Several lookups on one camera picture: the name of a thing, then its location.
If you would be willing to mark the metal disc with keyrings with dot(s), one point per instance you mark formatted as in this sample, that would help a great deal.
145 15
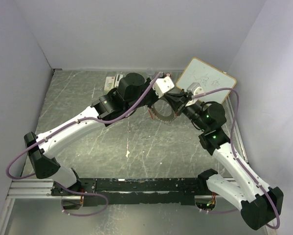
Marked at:
163 111

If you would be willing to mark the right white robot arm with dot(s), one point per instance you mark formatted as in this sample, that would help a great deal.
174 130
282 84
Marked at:
258 203

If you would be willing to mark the white staple box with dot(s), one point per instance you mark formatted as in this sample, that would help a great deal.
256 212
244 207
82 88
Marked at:
109 83

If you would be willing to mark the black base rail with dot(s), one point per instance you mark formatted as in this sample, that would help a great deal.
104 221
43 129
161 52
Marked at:
184 191

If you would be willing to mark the aluminium frame rail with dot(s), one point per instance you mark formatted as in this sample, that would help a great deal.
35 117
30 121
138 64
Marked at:
30 189

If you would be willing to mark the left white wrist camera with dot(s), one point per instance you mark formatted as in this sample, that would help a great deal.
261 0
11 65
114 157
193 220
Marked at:
163 86

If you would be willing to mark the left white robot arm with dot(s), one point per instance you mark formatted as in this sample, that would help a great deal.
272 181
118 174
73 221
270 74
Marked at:
132 92

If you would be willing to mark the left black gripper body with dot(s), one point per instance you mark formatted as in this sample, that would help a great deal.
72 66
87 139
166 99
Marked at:
152 97

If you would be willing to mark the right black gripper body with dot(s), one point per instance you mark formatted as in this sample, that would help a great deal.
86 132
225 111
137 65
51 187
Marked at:
186 99

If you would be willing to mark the white stapler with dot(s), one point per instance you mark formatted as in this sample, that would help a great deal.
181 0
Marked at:
118 77

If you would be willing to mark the small whiteboard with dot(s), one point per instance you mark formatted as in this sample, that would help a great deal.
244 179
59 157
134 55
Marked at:
206 75

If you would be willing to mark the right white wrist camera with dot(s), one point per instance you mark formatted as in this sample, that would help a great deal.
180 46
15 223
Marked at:
195 89

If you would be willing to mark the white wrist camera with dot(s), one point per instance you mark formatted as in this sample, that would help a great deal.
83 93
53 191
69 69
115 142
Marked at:
195 89
163 86

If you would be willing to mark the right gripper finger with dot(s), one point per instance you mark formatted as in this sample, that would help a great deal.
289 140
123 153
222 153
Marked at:
180 95
175 102

